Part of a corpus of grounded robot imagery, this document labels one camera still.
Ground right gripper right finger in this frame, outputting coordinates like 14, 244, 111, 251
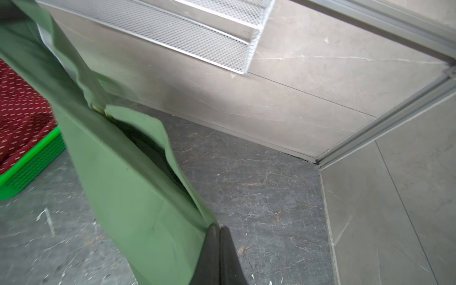
219, 226, 248, 285

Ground red polka dot skirt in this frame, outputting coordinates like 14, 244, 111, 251
1, 61, 57, 174

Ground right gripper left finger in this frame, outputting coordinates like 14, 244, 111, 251
190, 224, 220, 285

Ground white wire mesh basket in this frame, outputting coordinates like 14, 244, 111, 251
41, 0, 275, 74

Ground green skirt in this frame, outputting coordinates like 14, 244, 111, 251
1, 1, 217, 285

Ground green plastic basket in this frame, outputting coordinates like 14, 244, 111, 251
1, 127, 66, 201

